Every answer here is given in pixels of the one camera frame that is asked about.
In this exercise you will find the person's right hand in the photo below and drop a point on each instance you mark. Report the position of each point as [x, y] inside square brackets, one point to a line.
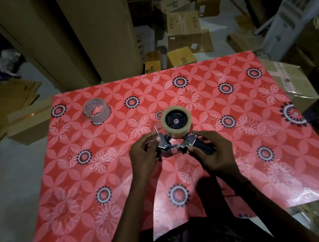
[219, 161]

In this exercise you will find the person's left hand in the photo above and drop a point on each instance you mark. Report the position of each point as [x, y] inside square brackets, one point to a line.
[144, 160]

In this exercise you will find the clear tape roll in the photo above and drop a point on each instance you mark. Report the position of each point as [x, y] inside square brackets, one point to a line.
[179, 133]

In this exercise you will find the black metal tape dispenser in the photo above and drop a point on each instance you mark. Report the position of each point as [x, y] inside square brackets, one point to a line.
[174, 121]

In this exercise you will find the person's right forearm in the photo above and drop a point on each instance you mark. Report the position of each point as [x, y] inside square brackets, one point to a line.
[269, 213]

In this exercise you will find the person's left forearm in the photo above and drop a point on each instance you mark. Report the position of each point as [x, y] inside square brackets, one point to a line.
[125, 235]

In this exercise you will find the red floral table cover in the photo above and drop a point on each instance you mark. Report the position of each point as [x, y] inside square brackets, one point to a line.
[82, 226]

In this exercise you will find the taped plastic-wrapped cardboard box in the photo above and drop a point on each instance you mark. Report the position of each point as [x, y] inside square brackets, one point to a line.
[294, 81]

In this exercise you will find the brown cardboard box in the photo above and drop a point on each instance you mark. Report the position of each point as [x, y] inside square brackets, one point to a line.
[29, 127]

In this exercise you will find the tall brown cardboard carton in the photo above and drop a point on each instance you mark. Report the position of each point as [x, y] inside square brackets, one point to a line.
[104, 29]
[31, 40]

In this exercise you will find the pile of cardboard boxes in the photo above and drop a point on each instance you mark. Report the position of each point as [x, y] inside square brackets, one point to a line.
[182, 21]

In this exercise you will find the white crumpled plastic bag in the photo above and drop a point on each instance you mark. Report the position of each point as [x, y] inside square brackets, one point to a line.
[7, 63]

